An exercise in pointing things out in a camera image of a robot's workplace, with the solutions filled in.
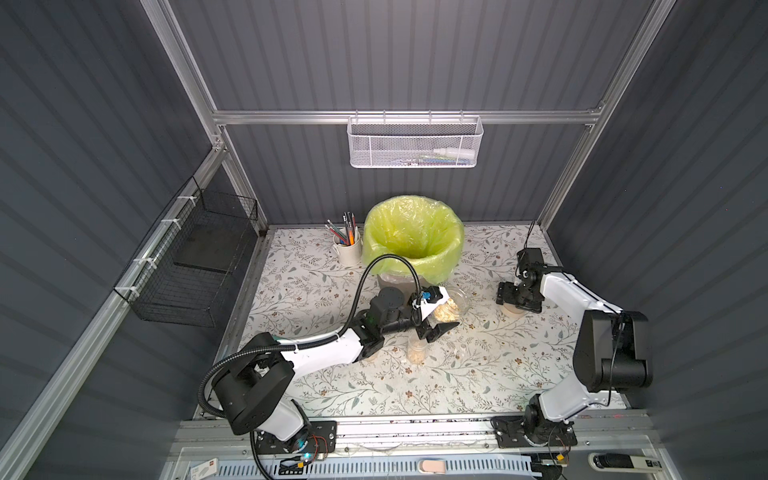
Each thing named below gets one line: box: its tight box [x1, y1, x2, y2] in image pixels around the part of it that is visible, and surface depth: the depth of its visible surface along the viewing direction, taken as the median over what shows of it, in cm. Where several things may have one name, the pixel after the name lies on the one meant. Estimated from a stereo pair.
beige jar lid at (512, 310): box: [502, 303, 525, 319], surface depth 89 cm
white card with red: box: [190, 457, 219, 480], surface depth 71 cm
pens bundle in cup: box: [324, 211, 359, 246], surface depth 106 cm
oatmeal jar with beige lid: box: [431, 285, 471, 327], surface depth 74 cm
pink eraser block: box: [422, 460, 446, 474], surface depth 69 cm
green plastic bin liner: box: [363, 195, 464, 284], surface depth 90 cm
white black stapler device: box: [589, 452, 663, 472], surface depth 68 cm
